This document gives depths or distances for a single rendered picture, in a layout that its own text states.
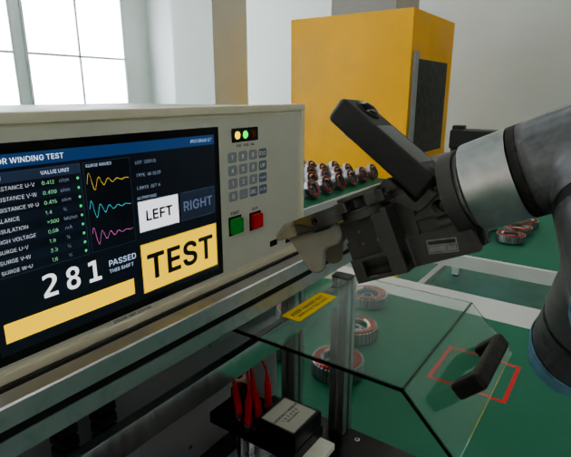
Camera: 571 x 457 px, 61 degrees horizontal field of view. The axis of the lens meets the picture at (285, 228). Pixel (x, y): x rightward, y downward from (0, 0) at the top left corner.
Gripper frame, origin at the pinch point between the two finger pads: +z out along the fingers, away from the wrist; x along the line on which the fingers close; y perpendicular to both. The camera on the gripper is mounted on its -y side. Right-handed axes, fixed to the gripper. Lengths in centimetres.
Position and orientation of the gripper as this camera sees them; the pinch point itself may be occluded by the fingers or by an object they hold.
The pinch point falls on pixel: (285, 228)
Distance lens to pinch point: 53.2
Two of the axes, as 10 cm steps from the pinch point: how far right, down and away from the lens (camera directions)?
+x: 5.8, -2.2, 7.9
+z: -7.4, 2.6, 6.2
